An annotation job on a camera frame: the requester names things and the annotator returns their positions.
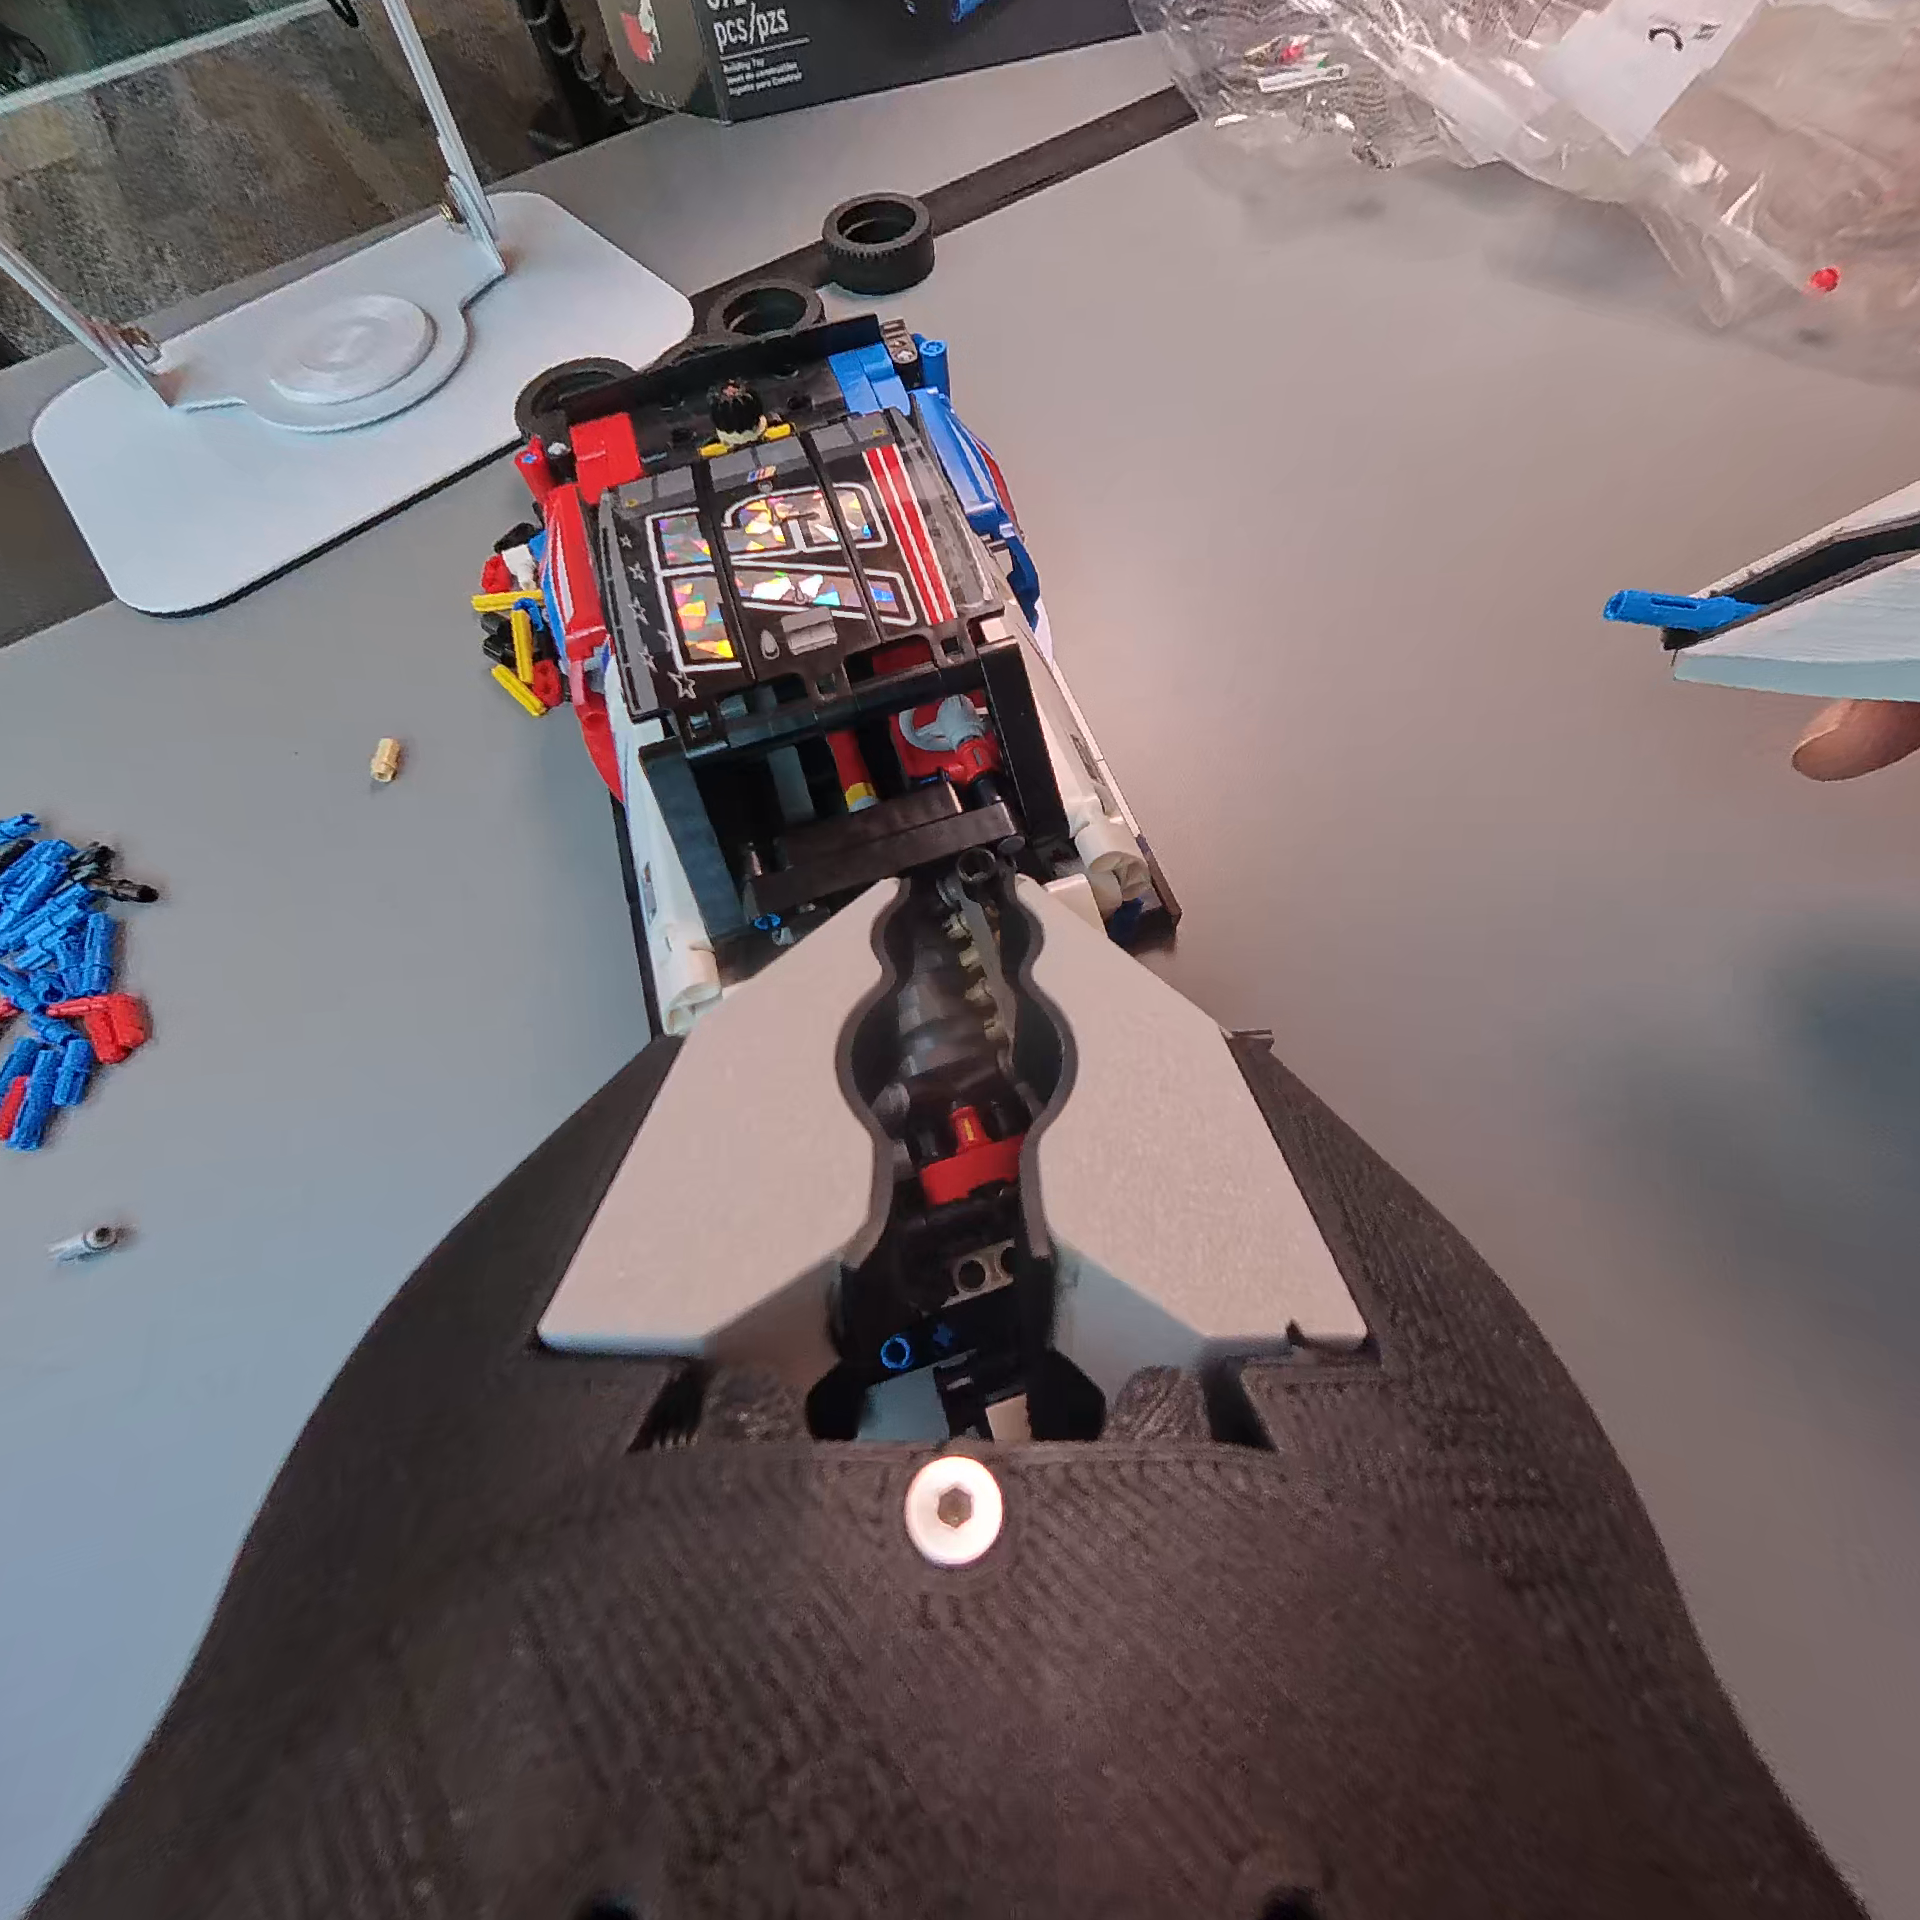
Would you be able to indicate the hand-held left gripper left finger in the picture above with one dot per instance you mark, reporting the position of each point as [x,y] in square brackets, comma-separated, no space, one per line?
[707,1201]

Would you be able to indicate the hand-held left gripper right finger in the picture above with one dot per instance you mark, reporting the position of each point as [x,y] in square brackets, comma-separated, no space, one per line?
[1199,1201]

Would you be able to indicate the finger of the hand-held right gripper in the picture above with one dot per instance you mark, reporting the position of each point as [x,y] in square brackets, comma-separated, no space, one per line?
[1831,547]
[1818,645]

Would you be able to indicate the long blue brick pin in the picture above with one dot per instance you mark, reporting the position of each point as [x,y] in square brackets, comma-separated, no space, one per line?
[1666,609]

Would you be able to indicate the toy brick race car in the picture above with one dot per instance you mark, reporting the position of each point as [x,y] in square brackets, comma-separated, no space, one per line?
[841,631]

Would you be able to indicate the grey desk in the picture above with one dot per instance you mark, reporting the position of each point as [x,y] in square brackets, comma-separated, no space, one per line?
[1426,901]

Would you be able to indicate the person's right hand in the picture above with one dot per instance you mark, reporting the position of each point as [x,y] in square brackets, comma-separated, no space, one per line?
[1860,742]

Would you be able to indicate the clear plastic bag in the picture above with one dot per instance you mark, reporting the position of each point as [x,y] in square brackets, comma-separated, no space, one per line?
[1426,78]
[1771,195]

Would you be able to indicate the small tan brick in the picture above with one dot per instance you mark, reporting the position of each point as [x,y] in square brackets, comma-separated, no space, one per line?
[386,762]

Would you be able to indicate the pile of small loose bricks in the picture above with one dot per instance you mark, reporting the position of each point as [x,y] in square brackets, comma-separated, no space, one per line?
[510,631]

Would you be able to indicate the small grey brick pin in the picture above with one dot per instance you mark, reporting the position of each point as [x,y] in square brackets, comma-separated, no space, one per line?
[85,1244]

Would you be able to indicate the pile of blue red pins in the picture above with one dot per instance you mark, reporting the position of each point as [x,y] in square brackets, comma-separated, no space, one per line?
[60,974]

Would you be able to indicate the black rubber toy tyre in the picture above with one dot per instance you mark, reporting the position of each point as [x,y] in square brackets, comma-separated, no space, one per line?
[546,414]
[863,268]
[743,326]

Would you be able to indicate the white book stand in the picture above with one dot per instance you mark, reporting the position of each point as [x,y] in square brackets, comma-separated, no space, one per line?
[302,453]

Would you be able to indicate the toy car set box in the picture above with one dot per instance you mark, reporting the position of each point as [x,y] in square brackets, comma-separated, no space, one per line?
[841,53]

